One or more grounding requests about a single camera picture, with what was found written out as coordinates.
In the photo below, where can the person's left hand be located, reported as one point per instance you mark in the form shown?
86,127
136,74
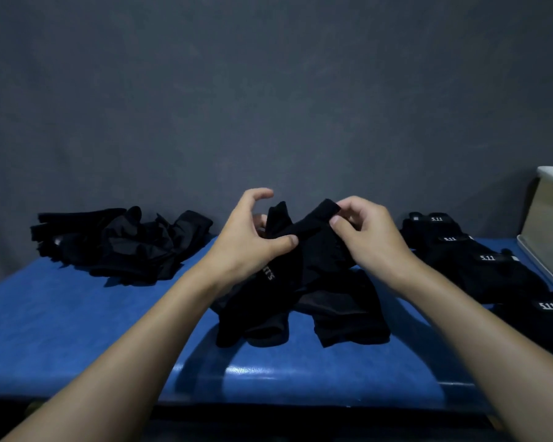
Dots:
244,253

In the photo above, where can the person's right hand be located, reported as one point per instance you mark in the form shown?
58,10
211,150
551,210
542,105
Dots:
378,243

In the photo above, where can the pile of black gloves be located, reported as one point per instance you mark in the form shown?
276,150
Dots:
129,248

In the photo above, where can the white storage box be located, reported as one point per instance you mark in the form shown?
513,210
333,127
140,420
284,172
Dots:
550,230

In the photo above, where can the person's left forearm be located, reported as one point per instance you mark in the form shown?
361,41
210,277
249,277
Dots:
106,363

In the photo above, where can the person's right forearm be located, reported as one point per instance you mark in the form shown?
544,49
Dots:
493,359

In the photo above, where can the blue padded bench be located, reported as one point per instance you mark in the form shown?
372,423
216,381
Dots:
73,340

